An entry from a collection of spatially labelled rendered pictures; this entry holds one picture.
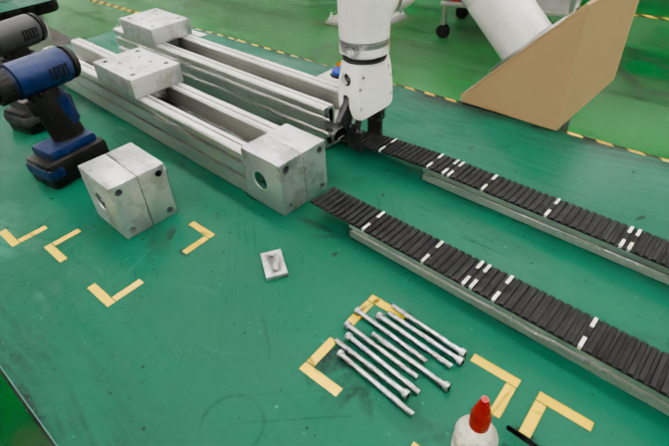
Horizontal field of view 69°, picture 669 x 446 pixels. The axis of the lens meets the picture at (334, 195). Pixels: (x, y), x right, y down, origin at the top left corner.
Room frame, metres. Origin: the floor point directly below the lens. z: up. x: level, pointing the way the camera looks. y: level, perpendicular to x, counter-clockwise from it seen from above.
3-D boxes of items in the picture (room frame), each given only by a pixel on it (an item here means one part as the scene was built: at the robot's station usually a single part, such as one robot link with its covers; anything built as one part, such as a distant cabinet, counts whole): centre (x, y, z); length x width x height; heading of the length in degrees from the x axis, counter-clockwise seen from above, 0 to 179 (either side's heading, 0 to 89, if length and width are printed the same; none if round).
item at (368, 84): (0.79, -0.06, 0.92); 0.10 x 0.07 x 0.11; 135
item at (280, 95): (1.11, 0.26, 0.82); 0.80 x 0.10 x 0.09; 45
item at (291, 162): (0.67, 0.07, 0.83); 0.12 x 0.09 x 0.10; 135
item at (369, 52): (0.79, -0.06, 0.98); 0.09 x 0.08 x 0.03; 135
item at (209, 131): (0.98, 0.39, 0.82); 0.80 x 0.10 x 0.09; 45
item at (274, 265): (0.49, 0.09, 0.78); 0.05 x 0.03 x 0.01; 14
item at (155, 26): (1.29, 0.44, 0.87); 0.16 x 0.11 x 0.07; 45
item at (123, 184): (0.64, 0.31, 0.83); 0.11 x 0.10 x 0.10; 135
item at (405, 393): (0.32, -0.03, 0.78); 0.11 x 0.01 x 0.01; 44
